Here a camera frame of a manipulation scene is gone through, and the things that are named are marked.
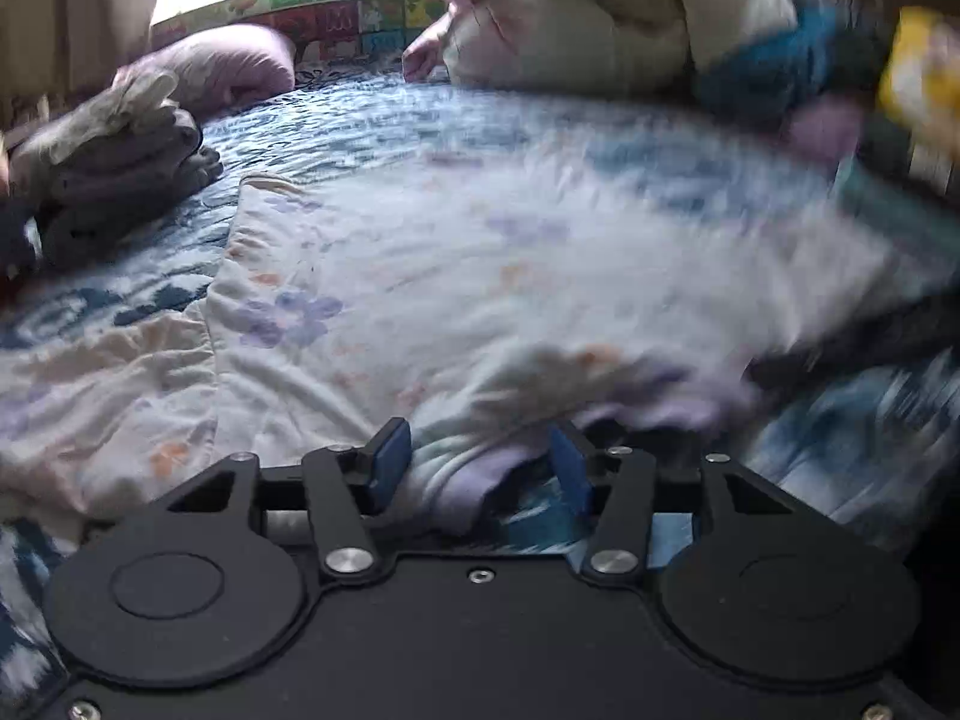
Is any colourful alphabet foam mat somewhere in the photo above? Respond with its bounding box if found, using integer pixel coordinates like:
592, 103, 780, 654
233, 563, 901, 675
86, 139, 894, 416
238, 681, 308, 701
150, 0, 452, 70

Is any cream duvet with pink ruffle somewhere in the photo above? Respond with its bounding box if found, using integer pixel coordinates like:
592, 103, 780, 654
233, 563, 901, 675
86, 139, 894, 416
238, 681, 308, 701
403, 0, 797, 100

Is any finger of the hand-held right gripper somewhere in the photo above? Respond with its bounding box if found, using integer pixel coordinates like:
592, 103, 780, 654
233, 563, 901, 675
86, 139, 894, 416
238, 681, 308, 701
750, 330, 856, 395

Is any purple pillow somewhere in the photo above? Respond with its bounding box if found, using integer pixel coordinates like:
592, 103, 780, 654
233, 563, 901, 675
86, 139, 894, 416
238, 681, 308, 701
112, 22, 298, 122

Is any floral white garment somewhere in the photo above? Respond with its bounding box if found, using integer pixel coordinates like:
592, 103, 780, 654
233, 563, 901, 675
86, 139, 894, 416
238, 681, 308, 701
0, 165, 947, 542

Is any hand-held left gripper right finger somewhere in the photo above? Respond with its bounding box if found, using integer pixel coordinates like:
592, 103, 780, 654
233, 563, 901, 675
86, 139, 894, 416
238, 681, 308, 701
546, 421, 797, 583

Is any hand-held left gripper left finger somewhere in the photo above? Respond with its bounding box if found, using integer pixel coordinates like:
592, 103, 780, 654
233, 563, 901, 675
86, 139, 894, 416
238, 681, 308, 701
161, 418, 415, 583

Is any grey curtain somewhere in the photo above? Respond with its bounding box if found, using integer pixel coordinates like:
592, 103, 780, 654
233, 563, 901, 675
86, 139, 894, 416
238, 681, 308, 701
0, 0, 160, 125

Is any blue patterned quilt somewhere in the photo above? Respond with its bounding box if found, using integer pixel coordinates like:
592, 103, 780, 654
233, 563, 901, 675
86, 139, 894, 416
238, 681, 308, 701
0, 79, 960, 691

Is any yellow soft item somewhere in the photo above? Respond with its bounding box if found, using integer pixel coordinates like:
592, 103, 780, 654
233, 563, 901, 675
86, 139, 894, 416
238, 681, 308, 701
876, 6, 960, 145

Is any teal blue cloth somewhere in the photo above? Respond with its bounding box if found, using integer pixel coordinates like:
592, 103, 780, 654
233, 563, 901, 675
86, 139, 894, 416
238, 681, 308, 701
694, 6, 850, 122

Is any grey folded garment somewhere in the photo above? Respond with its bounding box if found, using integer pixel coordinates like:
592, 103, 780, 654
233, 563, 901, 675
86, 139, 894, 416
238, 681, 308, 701
39, 109, 226, 269

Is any light teal cushion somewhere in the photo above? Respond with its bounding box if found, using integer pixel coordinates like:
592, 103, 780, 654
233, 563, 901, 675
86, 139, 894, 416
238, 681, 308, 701
835, 156, 960, 242

